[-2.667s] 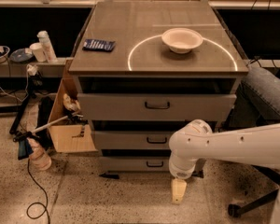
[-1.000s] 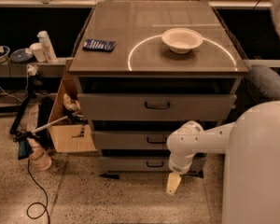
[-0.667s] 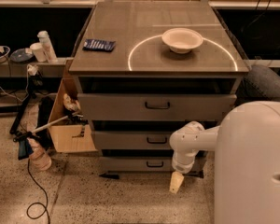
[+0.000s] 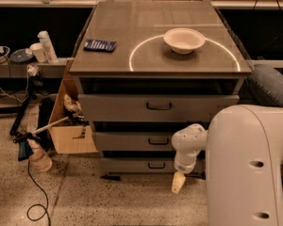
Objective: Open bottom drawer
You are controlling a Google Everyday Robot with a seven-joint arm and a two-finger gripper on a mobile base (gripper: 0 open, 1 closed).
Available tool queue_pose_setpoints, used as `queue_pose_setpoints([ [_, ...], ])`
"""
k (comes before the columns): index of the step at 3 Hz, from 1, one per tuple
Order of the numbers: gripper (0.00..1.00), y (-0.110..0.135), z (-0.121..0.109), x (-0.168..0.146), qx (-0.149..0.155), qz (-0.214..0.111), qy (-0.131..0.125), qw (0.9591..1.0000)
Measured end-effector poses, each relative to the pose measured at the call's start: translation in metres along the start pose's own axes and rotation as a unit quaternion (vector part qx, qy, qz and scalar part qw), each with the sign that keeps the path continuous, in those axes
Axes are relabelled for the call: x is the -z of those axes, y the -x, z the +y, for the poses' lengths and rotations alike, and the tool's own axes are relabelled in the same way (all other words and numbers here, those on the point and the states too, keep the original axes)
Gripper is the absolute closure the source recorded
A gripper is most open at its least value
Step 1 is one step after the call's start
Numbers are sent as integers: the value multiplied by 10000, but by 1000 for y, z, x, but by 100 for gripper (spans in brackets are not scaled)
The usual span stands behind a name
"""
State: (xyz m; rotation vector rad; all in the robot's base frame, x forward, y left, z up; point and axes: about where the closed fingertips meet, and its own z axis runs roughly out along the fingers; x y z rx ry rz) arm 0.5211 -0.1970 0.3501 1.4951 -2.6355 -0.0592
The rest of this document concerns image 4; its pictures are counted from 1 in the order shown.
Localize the grey bottom drawer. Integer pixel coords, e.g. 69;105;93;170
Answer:
98;157;207;175

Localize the grey drawer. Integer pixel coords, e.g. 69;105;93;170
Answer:
98;157;207;175
78;94;239;122
92;132;173;152

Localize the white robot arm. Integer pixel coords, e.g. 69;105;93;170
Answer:
172;105;283;226

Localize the grey middle drawer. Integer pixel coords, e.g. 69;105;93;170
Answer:
92;132;173;152

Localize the grey top drawer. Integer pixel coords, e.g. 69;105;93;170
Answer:
78;94;239;122

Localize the grey drawer cabinet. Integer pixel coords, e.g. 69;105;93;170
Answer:
69;0;253;181

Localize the cardboard box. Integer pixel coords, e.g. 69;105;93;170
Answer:
48;60;97;154

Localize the white grabber stick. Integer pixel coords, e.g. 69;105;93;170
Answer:
13;111;82;143

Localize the person leg in jeans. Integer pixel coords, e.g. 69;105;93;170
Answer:
247;64;283;107

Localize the white bowl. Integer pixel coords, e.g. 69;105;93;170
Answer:
163;28;206;55

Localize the blue snack packet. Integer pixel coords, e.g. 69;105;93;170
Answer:
83;39;117;53

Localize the white spray can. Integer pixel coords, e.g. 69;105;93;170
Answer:
38;31;58;64

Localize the white power adapter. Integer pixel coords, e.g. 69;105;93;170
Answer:
26;65;39;76

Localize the white paper cup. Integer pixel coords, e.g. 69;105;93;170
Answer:
30;42;46;62

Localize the blue plate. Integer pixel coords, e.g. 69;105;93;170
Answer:
9;48;34;64

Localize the black floor cable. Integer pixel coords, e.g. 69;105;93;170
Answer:
25;159;52;226

